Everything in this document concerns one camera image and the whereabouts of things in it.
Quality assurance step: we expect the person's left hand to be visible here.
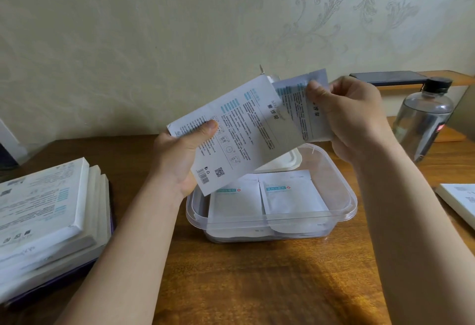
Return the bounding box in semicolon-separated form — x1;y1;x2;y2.
148;120;219;199

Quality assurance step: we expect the person's right hand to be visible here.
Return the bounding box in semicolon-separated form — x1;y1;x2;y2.
305;75;395;166

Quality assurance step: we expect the white box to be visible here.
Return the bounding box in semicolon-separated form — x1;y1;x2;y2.
167;65;309;196
435;183;475;231

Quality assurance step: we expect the white container lid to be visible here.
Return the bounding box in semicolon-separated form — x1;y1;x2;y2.
254;147;303;173

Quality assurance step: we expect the clear plastic container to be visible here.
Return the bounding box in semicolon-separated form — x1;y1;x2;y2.
185;143;358;244

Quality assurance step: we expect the stack of white boxes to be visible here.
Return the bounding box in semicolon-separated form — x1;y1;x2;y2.
0;157;114;305

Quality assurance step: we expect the person's right forearm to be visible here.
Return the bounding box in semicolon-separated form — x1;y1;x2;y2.
352;139;475;325

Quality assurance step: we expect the person's left forearm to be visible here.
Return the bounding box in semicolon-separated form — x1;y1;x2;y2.
55;176;186;325

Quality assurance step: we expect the black smartphone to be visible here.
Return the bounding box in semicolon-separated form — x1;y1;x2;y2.
349;70;428;86

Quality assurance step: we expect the clear bottle with black cap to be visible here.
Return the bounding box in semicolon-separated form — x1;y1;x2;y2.
392;77;454;162

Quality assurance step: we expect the small wooden desk shelf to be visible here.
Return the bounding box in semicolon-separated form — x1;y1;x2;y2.
385;70;475;144

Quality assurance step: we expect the white bookshelf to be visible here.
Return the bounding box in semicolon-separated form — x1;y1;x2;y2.
0;119;29;166

